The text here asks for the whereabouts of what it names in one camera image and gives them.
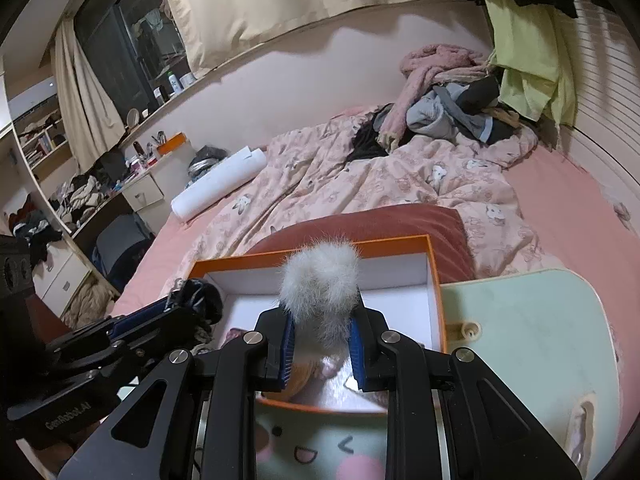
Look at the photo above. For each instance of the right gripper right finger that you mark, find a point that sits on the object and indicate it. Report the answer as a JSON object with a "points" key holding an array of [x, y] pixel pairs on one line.
{"points": [[449, 415]]}

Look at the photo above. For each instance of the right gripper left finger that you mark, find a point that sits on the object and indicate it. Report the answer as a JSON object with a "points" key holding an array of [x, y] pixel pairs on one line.
{"points": [[193, 414]]}

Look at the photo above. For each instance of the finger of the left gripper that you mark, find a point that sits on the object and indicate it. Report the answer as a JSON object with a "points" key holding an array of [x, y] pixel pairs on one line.
{"points": [[140, 309], [145, 334]]}

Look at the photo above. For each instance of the tan potato plush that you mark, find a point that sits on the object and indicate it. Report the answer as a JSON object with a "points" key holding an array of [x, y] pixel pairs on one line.
{"points": [[303, 368]]}

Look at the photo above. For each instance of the white fluffy plush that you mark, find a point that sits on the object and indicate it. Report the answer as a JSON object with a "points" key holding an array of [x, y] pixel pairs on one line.
{"points": [[320, 289]]}

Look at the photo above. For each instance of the black cloth pouch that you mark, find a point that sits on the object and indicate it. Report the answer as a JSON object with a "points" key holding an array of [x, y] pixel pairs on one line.
{"points": [[201, 303]]}

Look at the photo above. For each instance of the white bedside cabinet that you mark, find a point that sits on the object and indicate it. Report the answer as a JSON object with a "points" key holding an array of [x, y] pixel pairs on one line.
{"points": [[150, 194]]}

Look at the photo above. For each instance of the orange cardboard box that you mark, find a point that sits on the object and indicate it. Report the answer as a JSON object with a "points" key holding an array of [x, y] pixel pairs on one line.
{"points": [[397, 276]]}

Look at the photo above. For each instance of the small orange box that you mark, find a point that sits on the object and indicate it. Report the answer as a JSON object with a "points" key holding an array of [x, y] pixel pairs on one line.
{"points": [[171, 144]]}

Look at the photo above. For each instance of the white paper roll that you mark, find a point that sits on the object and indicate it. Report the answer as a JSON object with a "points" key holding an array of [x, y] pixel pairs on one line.
{"points": [[228, 175]]}

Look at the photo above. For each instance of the red pillow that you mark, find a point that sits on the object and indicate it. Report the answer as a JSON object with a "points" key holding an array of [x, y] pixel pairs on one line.
{"points": [[442, 225]]}

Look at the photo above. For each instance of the pink floral quilt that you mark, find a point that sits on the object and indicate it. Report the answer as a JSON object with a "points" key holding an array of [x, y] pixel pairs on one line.
{"points": [[309, 176]]}

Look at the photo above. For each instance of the pile of clothes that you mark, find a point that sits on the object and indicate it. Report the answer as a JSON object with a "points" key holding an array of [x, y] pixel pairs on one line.
{"points": [[449, 90]]}

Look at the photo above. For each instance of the green hanging garment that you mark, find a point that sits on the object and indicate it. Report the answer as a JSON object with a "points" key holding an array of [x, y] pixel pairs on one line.
{"points": [[537, 77]]}

